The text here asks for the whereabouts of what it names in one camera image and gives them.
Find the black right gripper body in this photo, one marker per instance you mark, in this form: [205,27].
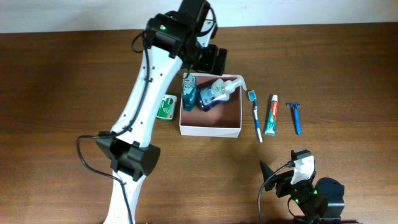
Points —
[280,181]

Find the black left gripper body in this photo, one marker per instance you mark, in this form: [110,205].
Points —
[212,59]

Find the clear blue soap pump bottle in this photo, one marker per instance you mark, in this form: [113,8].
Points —
[218,92]

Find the green Listerine mouthwash bottle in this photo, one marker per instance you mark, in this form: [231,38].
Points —
[189,92]

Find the white cardboard box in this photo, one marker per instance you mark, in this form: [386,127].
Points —
[224,120]

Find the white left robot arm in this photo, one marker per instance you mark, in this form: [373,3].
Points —
[172,41]

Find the Colgate toothpaste tube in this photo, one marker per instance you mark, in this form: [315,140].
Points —
[272,117]

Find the blue white toothbrush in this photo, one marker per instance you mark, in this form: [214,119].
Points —
[253,99]

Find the green soap bar box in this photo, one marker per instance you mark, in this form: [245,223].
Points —
[167,107]

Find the blue disposable razor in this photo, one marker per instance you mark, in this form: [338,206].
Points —
[294,107]

